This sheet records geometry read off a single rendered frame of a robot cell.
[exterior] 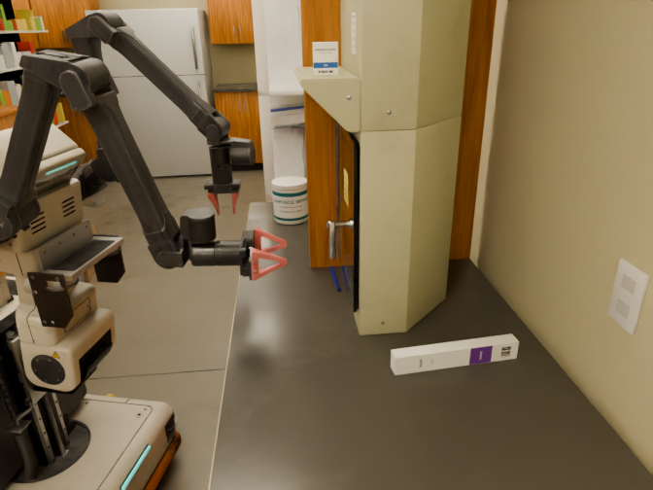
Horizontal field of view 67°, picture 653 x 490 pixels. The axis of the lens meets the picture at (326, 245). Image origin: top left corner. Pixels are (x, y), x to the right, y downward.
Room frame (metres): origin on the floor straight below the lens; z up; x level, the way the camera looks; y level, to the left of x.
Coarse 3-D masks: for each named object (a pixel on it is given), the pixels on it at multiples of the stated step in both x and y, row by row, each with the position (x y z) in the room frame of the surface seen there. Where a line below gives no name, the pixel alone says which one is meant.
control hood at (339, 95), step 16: (304, 80) 0.97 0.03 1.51; (320, 80) 0.97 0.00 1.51; (336, 80) 0.97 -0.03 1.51; (352, 80) 0.97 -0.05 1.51; (320, 96) 0.97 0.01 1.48; (336, 96) 0.97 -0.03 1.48; (352, 96) 0.97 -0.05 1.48; (336, 112) 0.97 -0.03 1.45; (352, 112) 0.97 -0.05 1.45; (352, 128) 0.97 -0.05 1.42
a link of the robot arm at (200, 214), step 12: (192, 216) 0.97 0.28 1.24; (204, 216) 0.97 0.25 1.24; (180, 228) 0.98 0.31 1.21; (192, 228) 0.96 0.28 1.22; (204, 228) 0.96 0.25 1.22; (180, 240) 0.97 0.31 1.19; (192, 240) 0.97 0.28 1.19; (204, 240) 0.96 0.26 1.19; (168, 252) 0.96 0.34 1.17; (180, 252) 0.96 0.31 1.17; (168, 264) 0.96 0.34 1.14; (180, 264) 0.96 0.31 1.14
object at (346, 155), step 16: (352, 144) 1.00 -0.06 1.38; (352, 160) 1.00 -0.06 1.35; (352, 176) 1.00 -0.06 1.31; (352, 192) 1.00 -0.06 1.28; (352, 208) 1.00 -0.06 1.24; (352, 224) 1.00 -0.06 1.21; (352, 240) 1.00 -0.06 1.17; (352, 256) 1.00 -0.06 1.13; (352, 272) 1.00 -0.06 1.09; (352, 288) 1.00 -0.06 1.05; (352, 304) 1.00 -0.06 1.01
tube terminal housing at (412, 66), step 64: (384, 0) 0.98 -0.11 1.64; (448, 0) 1.05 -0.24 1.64; (384, 64) 0.98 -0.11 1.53; (448, 64) 1.07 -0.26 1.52; (384, 128) 0.98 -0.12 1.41; (448, 128) 1.09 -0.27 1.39; (384, 192) 0.98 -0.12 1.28; (448, 192) 1.11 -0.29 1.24; (384, 256) 0.98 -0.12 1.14; (448, 256) 1.13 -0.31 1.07; (384, 320) 0.98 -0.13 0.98
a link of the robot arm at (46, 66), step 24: (24, 72) 0.96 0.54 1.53; (48, 72) 0.95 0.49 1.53; (96, 72) 0.97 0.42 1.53; (24, 96) 0.97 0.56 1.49; (48, 96) 0.97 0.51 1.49; (24, 120) 0.98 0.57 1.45; (48, 120) 0.99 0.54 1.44; (24, 144) 0.98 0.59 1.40; (24, 168) 0.99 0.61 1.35; (0, 192) 0.99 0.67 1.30; (24, 192) 1.00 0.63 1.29; (0, 216) 0.98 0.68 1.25
